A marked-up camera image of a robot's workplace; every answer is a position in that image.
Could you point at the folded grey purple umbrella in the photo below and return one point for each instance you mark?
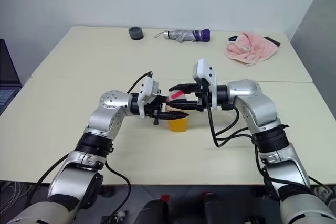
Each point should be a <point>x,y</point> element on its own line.
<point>183,35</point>

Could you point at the pink bottle cap red stripe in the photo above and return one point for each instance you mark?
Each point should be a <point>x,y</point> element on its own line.
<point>176,95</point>

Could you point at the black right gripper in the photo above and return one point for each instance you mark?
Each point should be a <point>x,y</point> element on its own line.
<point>203,98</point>

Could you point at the dark laptop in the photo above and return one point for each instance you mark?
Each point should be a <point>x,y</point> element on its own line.
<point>5,77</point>

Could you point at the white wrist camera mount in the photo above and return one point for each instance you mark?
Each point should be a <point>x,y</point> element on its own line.
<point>207,70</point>
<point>147,90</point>

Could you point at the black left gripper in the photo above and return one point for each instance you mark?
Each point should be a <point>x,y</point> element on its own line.
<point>155,109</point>

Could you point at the dark rounded shape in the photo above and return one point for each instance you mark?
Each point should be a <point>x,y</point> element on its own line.
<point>155,212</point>
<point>216,209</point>

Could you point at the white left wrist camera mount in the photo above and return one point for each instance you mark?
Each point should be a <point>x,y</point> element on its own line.
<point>147,90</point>

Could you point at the clear bottle with orange drink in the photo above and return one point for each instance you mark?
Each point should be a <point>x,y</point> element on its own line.
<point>178,125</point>

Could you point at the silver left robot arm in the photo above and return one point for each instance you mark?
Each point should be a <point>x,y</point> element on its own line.
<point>105,119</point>

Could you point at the pink towel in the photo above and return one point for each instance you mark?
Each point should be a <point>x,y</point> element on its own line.
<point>252,48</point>

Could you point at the black caster wheel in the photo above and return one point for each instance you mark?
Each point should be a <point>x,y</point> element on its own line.
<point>107,191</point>

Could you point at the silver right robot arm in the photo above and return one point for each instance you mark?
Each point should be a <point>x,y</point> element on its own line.
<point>262,108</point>

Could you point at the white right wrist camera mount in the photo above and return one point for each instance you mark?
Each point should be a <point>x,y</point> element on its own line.
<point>207,70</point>

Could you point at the dark grey round cup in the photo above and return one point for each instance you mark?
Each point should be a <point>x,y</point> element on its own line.
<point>135,33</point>

